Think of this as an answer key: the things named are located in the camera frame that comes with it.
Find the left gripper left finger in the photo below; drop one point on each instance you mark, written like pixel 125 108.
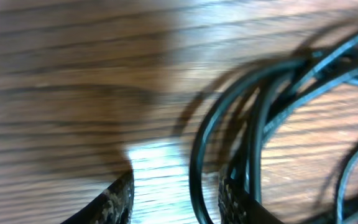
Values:
pixel 113 206

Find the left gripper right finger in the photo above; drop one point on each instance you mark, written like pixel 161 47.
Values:
pixel 237 207

